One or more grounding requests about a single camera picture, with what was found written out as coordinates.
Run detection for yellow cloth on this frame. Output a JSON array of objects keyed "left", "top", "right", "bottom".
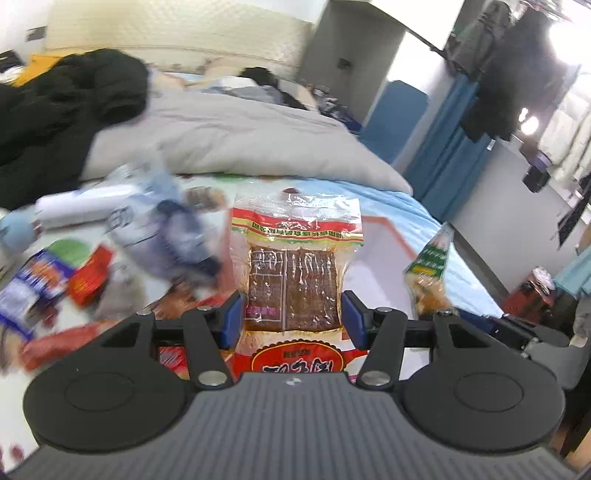
[{"left": 11, "top": 53, "right": 63, "bottom": 88}]

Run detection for green labelled snack packet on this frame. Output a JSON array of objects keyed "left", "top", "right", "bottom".
[{"left": 403, "top": 222, "right": 455, "bottom": 319}]

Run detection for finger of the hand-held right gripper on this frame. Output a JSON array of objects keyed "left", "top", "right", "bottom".
[{"left": 456, "top": 313, "right": 539, "bottom": 354}]

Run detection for blue padded board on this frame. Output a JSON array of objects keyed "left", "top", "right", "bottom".
[{"left": 359, "top": 79, "right": 429, "bottom": 164}]

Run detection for blue curtain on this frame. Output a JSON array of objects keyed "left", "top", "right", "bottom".
[{"left": 404, "top": 74, "right": 495, "bottom": 222}]

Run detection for red suitcase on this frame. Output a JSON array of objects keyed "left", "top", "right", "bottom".
[{"left": 503, "top": 268, "right": 557, "bottom": 324}]

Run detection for teal cloth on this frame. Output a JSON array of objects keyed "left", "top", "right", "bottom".
[{"left": 554, "top": 249, "right": 591, "bottom": 296}]

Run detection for black hanging coat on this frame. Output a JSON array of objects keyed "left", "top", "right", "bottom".
[{"left": 462, "top": 9, "right": 571, "bottom": 141}]

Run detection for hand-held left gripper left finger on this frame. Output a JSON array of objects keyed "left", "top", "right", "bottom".
[{"left": 99, "top": 292, "right": 244, "bottom": 387}]

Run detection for red clear dried tofu packet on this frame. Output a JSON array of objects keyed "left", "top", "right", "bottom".
[{"left": 228, "top": 191, "right": 365, "bottom": 384}]

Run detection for blue white plush toy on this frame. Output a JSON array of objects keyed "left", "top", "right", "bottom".
[{"left": 0, "top": 210, "right": 40, "bottom": 259}]

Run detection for black puffer jacket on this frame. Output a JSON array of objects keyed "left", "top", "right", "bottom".
[{"left": 0, "top": 48, "right": 151, "bottom": 195}]

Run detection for grey snack packet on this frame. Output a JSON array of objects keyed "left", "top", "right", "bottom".
[{"left": 95, "top": 272, "right": 153, "bottom": 321}]

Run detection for blue white plastic packet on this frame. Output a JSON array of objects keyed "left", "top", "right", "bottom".
[{"left": 104, "top": 161, "right": 227, "bottom": 282}]

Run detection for small dark cloth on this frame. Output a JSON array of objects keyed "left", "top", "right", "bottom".
[{"left": 240, "top": 67, "right": 308, "bottom": 109}]

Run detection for blue snack packet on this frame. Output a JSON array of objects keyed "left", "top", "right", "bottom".
[{"left": 0, "top": 249, "right": 75, "bottom": 340}]

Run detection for grey hanging clothes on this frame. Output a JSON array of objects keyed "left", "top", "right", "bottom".
[{"left": 445, "top": 0, "right": 513, "bottom": 77}]

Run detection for long red snack packet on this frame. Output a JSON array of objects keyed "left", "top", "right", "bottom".
[{"left": 18, "top": 320, "right": 121, "bottom": 372}]

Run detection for white hanging jacket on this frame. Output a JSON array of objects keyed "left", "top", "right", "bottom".
[{"left": 538, "top": 92, "right": 591, "bottom": 185}]

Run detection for white roll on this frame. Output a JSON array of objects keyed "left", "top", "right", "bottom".
[{"left": 34, "top": 184, "right": 139, "bottom": 230}]

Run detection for cream quilted headboard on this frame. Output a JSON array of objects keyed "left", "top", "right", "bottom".
[{"left": 44, "top": 0, "right": 312, "bottom": 81}]

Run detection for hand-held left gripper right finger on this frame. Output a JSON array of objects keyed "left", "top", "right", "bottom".
[{"left": 341, "top": 290, "right": 497, "bottom": 389}]

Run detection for grey duvet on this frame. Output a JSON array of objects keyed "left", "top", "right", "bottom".
[{"left": 81, "top": 90, "right": 414, "bottom": 195}]

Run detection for small red snack packet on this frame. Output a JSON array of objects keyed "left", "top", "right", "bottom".
[{"left": 68, "top": 244, "right": 115, "bottom": 308}]

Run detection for small black bag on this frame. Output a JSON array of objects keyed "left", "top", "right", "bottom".
[{"left": 524, "top": 164, "right": 552, "bottom": 193}]

